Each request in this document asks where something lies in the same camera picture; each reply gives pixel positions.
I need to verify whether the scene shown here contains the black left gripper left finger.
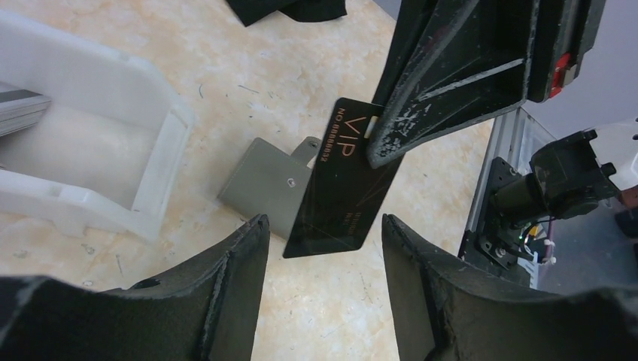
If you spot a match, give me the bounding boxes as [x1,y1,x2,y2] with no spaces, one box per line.
[1,215,270,360]

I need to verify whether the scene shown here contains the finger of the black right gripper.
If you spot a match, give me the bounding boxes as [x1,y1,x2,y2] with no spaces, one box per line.
[366,0,539,168]

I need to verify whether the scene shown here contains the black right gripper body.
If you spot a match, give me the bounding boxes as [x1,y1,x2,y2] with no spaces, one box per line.
[527,0,606,103]

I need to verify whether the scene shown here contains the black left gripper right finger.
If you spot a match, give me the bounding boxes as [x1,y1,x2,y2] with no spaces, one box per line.
[381,214,637,360]

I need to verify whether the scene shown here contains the grey card holder wallet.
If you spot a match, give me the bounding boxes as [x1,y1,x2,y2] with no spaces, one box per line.
[218,136,321,239]

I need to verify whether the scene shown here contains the black VIP card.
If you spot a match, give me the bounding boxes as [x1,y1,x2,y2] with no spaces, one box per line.
[283,98,400,259]

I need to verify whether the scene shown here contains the white plastic card tray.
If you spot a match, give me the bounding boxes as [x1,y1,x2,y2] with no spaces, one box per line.
[1,11,196,241]

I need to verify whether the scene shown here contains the grey cards in tray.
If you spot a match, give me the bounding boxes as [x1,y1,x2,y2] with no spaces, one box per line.
[1,83,51,136]

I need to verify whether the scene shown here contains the black crumpled cloth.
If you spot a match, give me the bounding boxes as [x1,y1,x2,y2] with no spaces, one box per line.
[226,0,348,26]

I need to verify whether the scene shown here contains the aluminium frame rail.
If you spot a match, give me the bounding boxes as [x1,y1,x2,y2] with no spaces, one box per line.
[458,108,554,289]

